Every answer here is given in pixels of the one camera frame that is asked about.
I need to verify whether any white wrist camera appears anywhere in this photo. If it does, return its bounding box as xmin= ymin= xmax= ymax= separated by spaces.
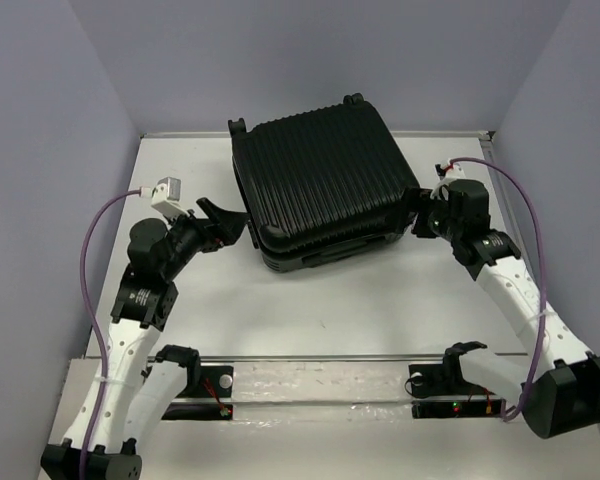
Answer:
xmin=435 ymin=160 xmax=466 ymax=188
xmin=151 ymin=177 xmax=186 ymax=219

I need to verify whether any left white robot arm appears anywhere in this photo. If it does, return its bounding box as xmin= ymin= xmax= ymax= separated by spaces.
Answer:
xmin=41 ymin=198 xmax=248 ymax=479

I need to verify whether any black hard-shell suitcase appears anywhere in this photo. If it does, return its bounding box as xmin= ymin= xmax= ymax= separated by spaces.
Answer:
xmin=228 ymin=93 xmax=420 ymax=273

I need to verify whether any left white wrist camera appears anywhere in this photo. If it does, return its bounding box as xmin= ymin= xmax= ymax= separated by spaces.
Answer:
xmin=151 ymin=177 xmax=186 ymax=219

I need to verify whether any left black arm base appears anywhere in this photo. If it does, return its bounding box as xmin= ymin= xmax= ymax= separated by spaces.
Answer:
xmin=162 ymin=365 xmax=234 ymax=421

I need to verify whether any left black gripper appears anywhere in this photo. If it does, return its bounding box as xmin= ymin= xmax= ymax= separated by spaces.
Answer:
xmin=164 ymin=197 xmax=251 ymax=277

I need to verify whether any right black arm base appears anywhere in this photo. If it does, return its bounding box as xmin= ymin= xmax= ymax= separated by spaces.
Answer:
xmin=404 ymin=363 xmax=505 ymax=420

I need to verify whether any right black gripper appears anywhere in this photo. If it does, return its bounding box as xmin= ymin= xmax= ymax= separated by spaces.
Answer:
xmin=385 ymin=185 xmax=463 ymax=243

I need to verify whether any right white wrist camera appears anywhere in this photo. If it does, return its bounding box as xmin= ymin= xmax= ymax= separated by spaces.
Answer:
xmin=435 ymin=160 xmax=466 ymax=188

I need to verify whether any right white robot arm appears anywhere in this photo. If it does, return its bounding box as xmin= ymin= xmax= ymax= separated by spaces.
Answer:
xmin=403 ymin=179 xmax=600 ymax=439

